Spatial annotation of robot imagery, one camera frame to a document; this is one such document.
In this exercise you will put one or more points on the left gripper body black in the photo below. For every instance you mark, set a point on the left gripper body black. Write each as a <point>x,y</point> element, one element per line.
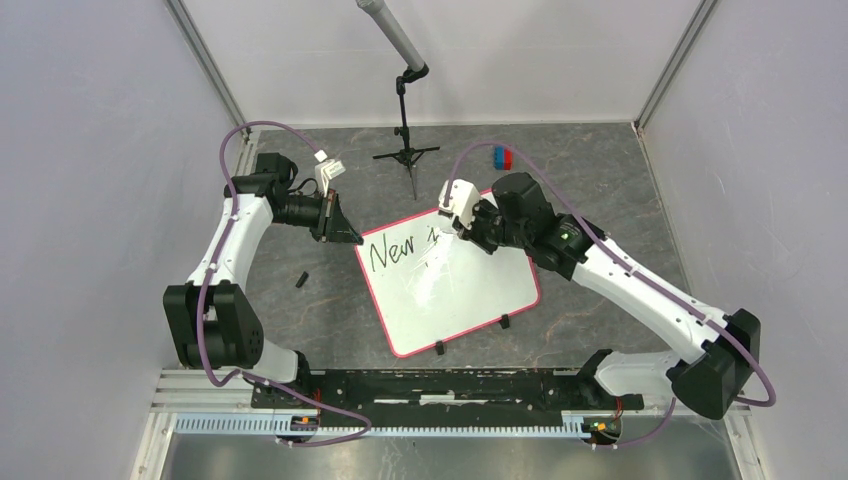
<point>320,231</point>

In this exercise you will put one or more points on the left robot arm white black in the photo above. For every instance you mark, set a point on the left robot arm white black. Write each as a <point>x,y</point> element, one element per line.
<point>212,323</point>

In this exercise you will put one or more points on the black marker cap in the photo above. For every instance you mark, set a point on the black marker cap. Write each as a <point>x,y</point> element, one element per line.
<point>302,280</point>

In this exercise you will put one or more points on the black tripod stand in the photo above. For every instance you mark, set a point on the black tripod stand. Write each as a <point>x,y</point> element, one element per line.
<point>407,156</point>

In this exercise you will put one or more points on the black white marker pen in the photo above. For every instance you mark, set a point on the black white marker pen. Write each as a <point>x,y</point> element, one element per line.
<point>446,238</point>

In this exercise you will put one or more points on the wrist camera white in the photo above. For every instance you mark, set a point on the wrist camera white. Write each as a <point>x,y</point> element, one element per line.
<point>457,200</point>
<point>326,170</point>

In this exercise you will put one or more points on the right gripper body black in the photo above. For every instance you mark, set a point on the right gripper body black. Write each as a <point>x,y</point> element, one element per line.
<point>487,228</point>

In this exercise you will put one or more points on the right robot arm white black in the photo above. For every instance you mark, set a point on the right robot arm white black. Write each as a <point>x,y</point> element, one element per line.
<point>711,354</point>

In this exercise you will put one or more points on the grey microphone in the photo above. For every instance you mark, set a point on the grey microphone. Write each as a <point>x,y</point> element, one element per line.
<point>387,23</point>

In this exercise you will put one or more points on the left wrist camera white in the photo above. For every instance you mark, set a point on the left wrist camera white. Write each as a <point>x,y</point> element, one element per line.
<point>326,170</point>

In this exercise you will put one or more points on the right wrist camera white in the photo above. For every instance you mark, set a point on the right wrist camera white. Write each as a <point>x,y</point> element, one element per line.
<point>457,200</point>

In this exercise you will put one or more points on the white slotted cable duct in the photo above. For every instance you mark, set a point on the white slotted cable duct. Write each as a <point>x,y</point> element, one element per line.
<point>287,425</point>

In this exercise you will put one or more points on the blue red eraser block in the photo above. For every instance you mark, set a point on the blue red eraser block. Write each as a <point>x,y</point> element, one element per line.
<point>502,158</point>

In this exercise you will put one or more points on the whiteboard with pink frame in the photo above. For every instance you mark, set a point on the whiteboard with pink frame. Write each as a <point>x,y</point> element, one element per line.
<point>424,293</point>

